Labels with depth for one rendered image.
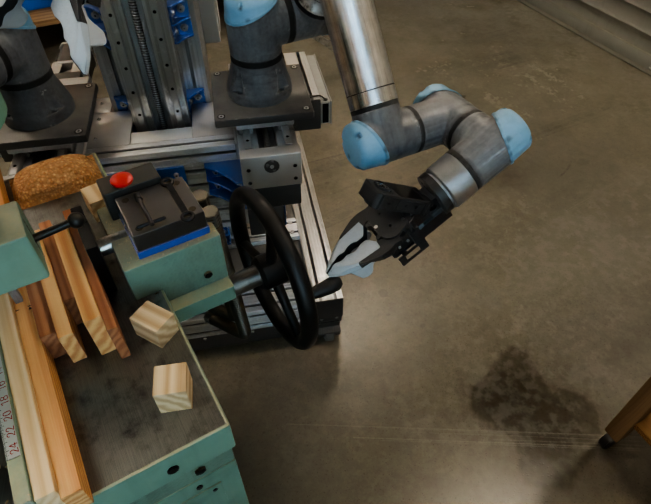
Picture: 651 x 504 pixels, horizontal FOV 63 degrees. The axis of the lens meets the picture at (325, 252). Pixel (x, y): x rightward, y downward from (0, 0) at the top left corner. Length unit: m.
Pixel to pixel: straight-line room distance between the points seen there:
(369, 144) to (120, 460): 0.52
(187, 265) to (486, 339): 1.27
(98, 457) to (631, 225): 2.15
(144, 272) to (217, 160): 0.64
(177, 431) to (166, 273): 0.22
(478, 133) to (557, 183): 1.71
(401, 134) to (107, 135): 0.82
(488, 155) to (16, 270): 0.63
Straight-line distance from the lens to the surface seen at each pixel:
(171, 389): 0.63
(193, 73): 1.46
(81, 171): 0.98
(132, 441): 0.67
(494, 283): 2.01
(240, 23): 1.19
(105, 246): 0.78
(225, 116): 1.24
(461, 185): 0.80
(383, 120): 0.81
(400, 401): 1.68
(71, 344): 0.72
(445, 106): 0.87
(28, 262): 0.68
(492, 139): 0.82
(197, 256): 0.76
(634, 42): 3.63
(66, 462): 0.63
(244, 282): 0.86
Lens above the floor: 1.48
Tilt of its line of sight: 47 degrees down
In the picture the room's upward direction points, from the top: straight up
